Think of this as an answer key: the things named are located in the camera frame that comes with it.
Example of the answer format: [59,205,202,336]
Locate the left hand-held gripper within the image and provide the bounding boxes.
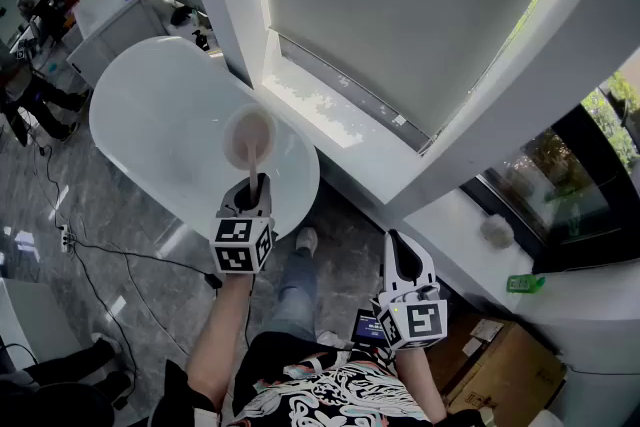
[209,172,277,275]

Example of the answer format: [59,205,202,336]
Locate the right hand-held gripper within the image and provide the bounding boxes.
[369,228,449,351]

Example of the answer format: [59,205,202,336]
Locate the beige scoop ladle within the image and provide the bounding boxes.
[222,103,278,209]

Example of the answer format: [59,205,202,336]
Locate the white oval bathtub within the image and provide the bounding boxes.
[88,35,321,241]

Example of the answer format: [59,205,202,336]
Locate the person's right forearm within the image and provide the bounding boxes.
[394,347,449,424]

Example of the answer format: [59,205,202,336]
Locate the person's left forearm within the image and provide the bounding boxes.
[185,272,256,411]

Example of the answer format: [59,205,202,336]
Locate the small black chest monitor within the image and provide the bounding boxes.
[351,308,389,349]

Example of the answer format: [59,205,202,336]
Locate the person's grey shoe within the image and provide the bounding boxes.
[294,227,320,256]

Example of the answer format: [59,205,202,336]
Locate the grey fluffy sponge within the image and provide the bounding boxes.
[480,213,516,250]

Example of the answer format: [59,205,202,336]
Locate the person's blue jeans legs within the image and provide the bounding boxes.
[259,247,321,341]

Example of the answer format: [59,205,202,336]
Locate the green plastic bottle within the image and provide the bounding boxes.
[506,273,546,294]

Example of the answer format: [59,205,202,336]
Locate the person's black patterned shirt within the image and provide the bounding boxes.
[162,332,486,427]

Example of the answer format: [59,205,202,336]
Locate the brown cardboard box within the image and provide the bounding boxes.
[424,314,569,416]

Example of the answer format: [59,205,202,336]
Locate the dark framed glass window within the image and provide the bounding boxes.
[459,69,640,274]

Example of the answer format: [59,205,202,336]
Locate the white cabinet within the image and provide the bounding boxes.
[66,0,166,89]

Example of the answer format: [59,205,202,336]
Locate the white table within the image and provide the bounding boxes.
[0,277,84,374]

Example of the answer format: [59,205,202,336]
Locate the black floor cable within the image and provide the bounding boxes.
[29,134,224,291]

